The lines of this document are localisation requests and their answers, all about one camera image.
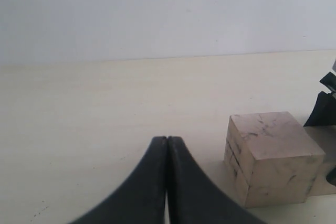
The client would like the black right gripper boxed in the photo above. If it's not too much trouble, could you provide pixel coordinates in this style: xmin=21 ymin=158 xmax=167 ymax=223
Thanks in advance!
xmin=304 ymin=72 xmax=335 ymax=127

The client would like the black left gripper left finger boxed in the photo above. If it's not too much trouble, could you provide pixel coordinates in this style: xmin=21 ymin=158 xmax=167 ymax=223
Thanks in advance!
xmin=72 ymin=136 xmax=167 ymax=224

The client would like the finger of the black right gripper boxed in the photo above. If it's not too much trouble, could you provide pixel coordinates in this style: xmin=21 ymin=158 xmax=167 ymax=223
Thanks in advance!
xmin=326 ymin=168 xmax=336 ymax=185

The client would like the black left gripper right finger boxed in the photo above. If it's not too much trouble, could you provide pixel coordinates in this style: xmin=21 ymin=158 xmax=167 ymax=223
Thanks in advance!
xmin=167 ymin=136 xmax=264 ymax=224

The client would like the second largest wooden block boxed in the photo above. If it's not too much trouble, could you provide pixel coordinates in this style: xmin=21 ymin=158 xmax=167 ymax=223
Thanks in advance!
xmin=304 ymin=126 xmax=335 ymax=196

